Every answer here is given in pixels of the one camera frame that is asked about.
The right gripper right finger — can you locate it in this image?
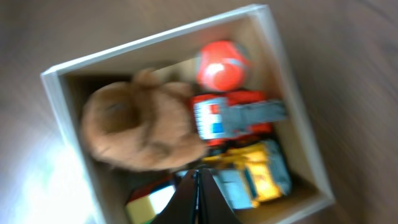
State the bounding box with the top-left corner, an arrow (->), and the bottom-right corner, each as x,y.
198,169 -> 241,224

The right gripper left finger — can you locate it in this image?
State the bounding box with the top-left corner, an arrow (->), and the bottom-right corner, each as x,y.
151,170 -> 198,224

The multicolour puzzle cube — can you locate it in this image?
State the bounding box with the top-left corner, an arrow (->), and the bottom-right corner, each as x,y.
125,178 -> 176,224

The yellow and grey toy truck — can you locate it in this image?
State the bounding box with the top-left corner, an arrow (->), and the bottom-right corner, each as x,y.
202,139 -> 292,210

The red toy fire truck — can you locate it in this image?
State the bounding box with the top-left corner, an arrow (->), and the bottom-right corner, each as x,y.
191,90 -> 287,146

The brown plush toy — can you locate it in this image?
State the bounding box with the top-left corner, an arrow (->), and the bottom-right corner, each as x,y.
81,68 -> 208,171

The red and white ball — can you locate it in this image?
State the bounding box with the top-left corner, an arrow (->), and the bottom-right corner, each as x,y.
195,40 -> 251,92

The white cardboard box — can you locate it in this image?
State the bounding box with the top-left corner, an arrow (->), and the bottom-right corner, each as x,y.
41,4 -> 335,223

